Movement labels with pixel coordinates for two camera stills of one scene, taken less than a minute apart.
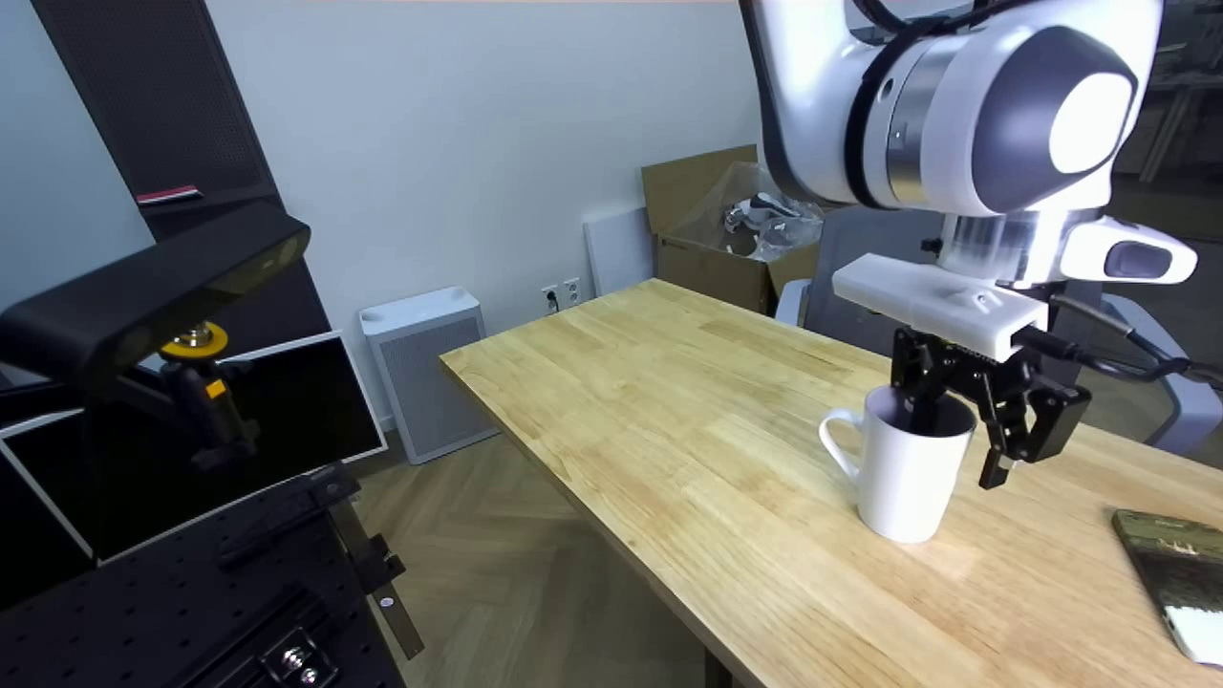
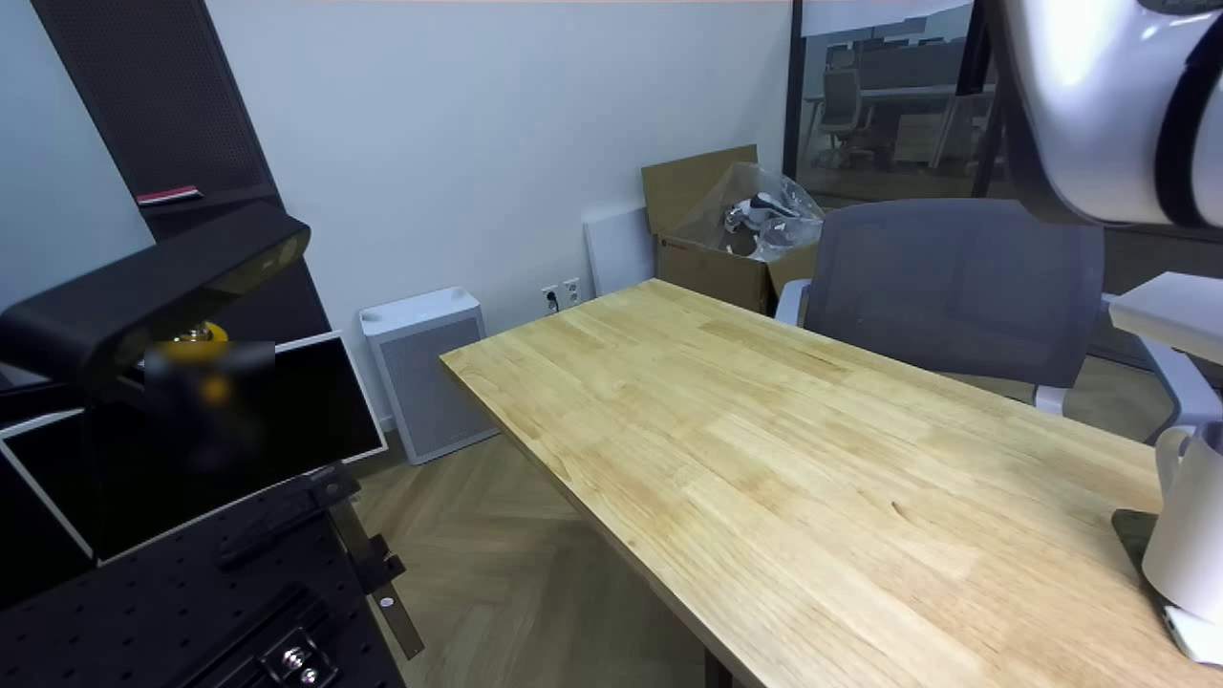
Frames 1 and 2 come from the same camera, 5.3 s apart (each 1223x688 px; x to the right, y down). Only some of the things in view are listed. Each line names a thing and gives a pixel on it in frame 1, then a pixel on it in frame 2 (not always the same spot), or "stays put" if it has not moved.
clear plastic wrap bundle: (765, 228) stays put
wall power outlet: (563, 293) stays put
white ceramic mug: (908, 479) -> (1183, 546)
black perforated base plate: (266, 596) stays put
